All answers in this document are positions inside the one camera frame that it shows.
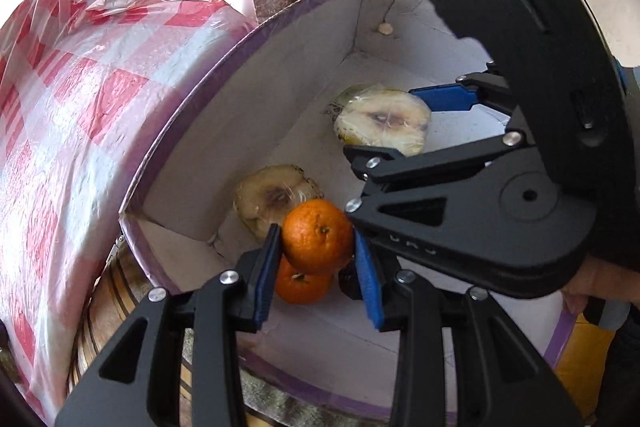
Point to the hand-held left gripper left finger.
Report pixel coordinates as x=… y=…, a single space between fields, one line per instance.
x=265 y=277

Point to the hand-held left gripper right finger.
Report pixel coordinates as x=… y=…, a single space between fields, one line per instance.
x=370 y=282

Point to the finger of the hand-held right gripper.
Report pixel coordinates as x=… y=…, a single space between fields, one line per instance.
x=440 y=99
x=425 y=172

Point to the dark avocado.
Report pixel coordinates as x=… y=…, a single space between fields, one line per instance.
x=347 y=282

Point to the large orange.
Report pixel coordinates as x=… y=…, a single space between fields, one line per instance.
x=300 y=287

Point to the pale fruit half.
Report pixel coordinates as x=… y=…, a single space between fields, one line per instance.
x=382 y=122
x=265 y=197

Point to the medium orange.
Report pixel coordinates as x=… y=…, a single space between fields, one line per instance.
x=315 y=237

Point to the purple edged white box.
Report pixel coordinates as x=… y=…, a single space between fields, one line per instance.
x=300 y=72

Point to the person's right hand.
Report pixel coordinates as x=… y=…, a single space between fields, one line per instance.
x=590 y=279

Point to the striped towel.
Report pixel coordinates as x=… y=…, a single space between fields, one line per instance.
x=115 y=287

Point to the red checked plastic tablecloth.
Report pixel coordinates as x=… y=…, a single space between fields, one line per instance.
x=75 y=107

